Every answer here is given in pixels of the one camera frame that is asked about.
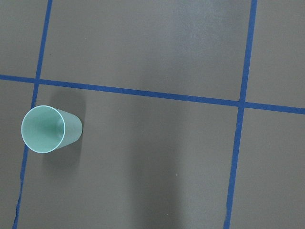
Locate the green plastic cup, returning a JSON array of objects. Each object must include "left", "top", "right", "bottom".
[{"left": 21, "top": 105, "right": 83, "bottom": 154}]

